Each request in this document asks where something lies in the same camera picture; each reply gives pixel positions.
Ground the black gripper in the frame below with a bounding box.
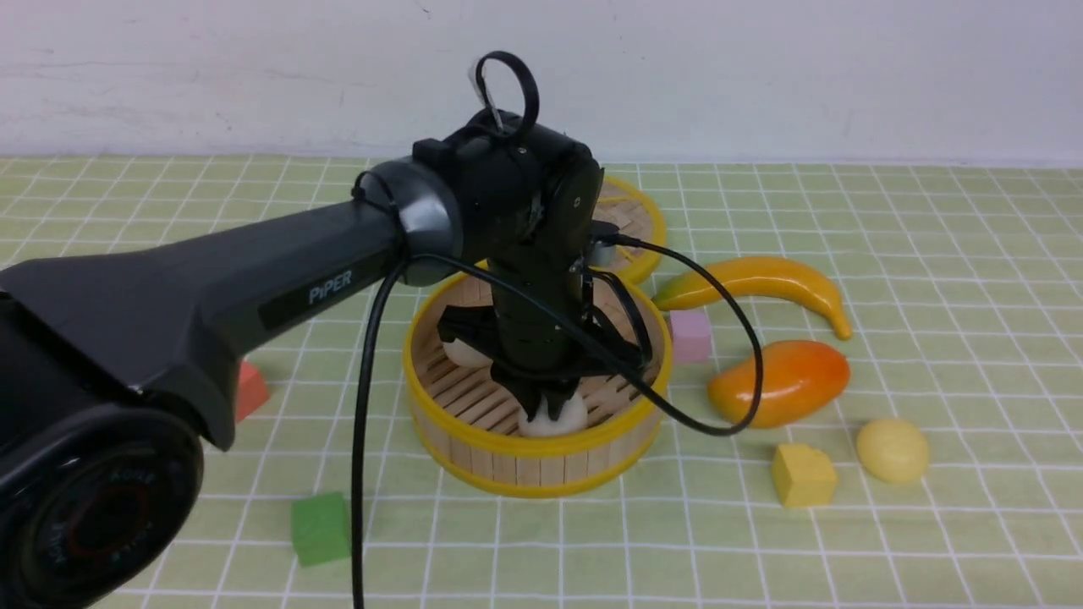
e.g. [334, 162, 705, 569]
[438, 254, 647, 422]

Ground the white bun front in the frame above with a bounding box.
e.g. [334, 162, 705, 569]
[517, 391, 588, 438]

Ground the white bun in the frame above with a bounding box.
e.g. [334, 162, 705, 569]
[517, 391, 588, 438]
[442, 339, 492, 370]

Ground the yellow round bun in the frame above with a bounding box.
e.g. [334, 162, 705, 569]
[854, 419, 931, 483]

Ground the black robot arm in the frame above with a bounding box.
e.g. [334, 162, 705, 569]
[3, 112, 652, 608]

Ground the bamboo steamer tray yellow rim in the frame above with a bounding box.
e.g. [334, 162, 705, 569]
[403, 274, 664, 498]

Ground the woven bamboo steamer lid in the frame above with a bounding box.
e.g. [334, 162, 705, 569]
[593, 176, 667, 284]

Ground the pink foam cube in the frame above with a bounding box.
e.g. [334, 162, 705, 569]
[668, 309, 714, 364]

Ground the yellow green toy banana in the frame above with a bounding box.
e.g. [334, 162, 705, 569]
[652, 257, 854, 340]

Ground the green foam cube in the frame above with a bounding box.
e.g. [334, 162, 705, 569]
[290, 492, 352, 569]

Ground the orange toy mango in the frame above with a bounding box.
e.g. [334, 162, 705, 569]
[707, 340, 851, 429]

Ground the yellow foam cube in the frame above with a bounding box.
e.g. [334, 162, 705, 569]
[771, 443, 838, 509]

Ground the red foam cube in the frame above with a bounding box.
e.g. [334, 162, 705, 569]
[234, 359, 270, 423]

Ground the green checkered tablecloth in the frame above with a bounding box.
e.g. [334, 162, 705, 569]
[1, 156, 1082, 608]

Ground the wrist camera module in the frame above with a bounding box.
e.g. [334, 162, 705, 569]
[584, 220, 619, 269]

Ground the black cable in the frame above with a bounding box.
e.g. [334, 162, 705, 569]
[350, 51, 765, 609]

